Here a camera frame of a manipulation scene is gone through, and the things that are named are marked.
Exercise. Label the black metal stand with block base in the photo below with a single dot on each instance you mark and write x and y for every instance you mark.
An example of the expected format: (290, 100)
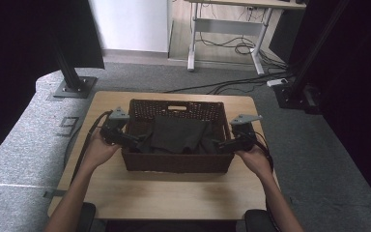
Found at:
(298, 95)

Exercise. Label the black metal stand with plate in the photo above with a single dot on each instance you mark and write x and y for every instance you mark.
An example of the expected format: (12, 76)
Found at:
(74, 84)

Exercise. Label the white desk frame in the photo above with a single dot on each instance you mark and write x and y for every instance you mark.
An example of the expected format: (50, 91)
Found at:
(228, 25)

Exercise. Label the black curtain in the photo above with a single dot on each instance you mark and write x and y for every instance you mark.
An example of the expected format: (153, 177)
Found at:
(19, 64)
(357, 80)

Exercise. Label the white power strip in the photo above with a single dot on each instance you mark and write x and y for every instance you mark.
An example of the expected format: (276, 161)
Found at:
(277, 82)

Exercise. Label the brown woven basket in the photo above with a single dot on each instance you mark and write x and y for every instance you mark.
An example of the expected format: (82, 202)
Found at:
(177, 162)

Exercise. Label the grey tape strip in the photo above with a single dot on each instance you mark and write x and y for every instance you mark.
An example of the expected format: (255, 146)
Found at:
(54, 193)

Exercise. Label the white panel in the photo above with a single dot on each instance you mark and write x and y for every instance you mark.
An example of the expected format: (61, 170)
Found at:
(128, 24)

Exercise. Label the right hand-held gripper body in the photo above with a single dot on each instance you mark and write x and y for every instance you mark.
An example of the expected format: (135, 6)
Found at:
(243, 130)

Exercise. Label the person's left hand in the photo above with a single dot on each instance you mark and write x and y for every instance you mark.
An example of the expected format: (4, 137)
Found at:
(99, 151)

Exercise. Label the black chair armrest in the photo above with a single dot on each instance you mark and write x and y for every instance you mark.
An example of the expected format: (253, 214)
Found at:
(87, 217)
(257, 222)

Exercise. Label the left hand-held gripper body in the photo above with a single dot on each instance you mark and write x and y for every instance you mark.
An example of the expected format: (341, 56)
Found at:
(113, 127)

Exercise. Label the person's right hand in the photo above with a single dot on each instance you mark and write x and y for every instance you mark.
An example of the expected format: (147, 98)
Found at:
(254, 161)

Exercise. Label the dark grey pants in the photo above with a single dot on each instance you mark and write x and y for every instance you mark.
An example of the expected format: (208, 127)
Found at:
(177, 133)

